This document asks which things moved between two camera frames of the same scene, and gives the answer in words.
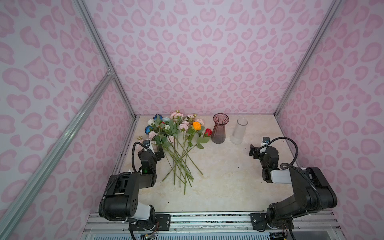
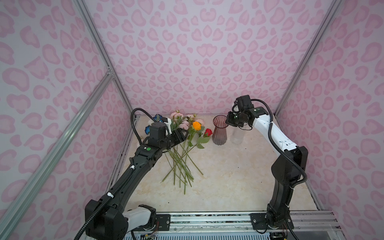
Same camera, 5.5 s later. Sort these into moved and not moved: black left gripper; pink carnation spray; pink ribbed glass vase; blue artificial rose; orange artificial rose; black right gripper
Moved: black right gripper; black left gripper
Not moved: blue artificial rose; pink carnation spray; pink ribbed glass vase; orange artificial rose
